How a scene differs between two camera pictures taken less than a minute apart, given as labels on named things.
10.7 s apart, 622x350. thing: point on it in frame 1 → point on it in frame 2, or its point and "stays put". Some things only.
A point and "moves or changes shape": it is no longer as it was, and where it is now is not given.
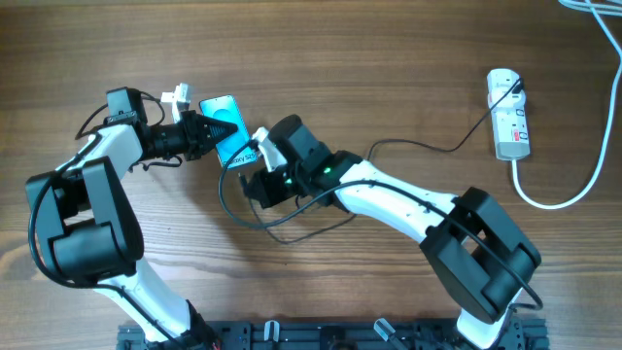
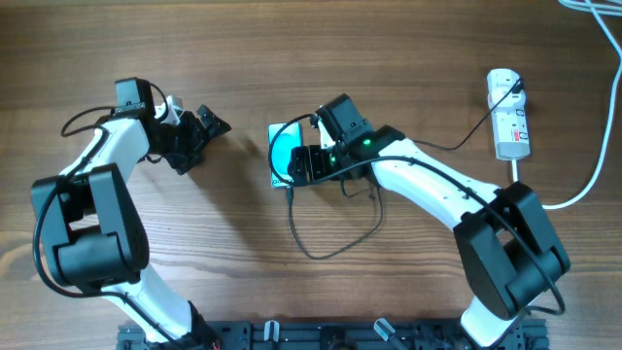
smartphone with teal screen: x=236 y=148 moves or changes shape
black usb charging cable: x=368 y=157 → x=380 y=196
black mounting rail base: x=340 y=334 stays put
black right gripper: x=269 y=194 → x=315 y=155
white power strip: x=511 y=101 stays put
